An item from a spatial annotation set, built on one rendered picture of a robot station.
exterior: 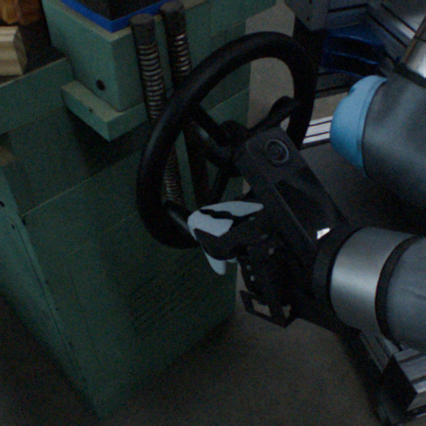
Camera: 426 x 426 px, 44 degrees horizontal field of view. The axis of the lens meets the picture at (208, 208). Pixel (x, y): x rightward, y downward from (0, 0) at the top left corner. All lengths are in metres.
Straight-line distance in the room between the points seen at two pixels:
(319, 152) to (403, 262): 1.25
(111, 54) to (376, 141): 0.28
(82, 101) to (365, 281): 0.40
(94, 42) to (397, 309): 0.40
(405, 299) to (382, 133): 0.14
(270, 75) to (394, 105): 1.87
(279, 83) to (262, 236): 1.82
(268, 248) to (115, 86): 0.26
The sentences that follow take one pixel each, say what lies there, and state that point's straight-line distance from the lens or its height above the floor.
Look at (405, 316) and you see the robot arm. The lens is 0.35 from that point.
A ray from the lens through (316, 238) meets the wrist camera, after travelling 0.41.
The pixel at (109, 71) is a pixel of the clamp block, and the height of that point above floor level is 0.92.
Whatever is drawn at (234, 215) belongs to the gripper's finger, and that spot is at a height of 0.86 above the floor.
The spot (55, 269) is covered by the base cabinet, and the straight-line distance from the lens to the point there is 0.85.
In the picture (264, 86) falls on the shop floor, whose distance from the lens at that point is 2.21.
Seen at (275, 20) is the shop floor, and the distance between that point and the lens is 2.69.
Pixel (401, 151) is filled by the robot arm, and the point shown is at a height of 0.97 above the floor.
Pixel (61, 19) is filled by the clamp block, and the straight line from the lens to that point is 0.64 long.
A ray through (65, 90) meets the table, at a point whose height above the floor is 0.87.
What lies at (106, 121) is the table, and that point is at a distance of 0.61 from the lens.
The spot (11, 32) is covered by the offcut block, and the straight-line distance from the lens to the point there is 0.64.
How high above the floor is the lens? 1.23
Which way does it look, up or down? 47 degrees down
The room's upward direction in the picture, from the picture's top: straight up
